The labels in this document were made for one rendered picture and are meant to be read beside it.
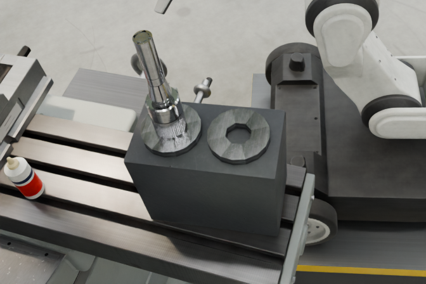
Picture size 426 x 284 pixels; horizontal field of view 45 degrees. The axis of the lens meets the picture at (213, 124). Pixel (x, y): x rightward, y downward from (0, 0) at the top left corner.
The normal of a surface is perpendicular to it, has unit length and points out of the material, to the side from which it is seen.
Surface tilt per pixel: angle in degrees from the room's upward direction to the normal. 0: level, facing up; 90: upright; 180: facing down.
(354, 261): 0
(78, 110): 0
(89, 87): 0
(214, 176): 90
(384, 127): 90
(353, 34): 90
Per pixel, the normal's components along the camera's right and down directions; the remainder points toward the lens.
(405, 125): -0.09, 0.81
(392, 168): -0.13, -0.59
